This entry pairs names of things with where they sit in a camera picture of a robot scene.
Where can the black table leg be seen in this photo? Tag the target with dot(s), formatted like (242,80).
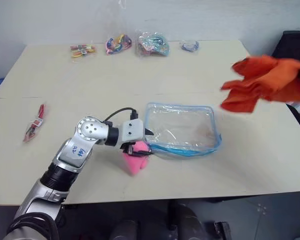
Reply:
(171,215)

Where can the orange cloth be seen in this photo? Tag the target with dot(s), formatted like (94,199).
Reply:
(265,80)

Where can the black chair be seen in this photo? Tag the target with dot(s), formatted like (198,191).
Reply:
(293,42)

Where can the large teal accessories packet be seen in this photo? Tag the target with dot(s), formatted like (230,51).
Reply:
(152,45)

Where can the clear blue-trimmed zipper pouch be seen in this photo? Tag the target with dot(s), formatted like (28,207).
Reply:
(180,125)

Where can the large dark rounded shape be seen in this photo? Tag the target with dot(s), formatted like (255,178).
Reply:
(186,221)

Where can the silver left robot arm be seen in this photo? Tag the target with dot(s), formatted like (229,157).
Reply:
(72,150)

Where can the orange hair clips packet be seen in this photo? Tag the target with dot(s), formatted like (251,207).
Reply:
(83,50)

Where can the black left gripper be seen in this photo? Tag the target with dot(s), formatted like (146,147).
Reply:
(127,148)

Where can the small blue accessories packet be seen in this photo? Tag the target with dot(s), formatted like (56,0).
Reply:
(190,46)

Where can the black ribbed block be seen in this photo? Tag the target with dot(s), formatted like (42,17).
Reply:
(221,230)

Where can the red item plastic packet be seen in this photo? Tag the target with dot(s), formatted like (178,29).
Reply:
(35,123)

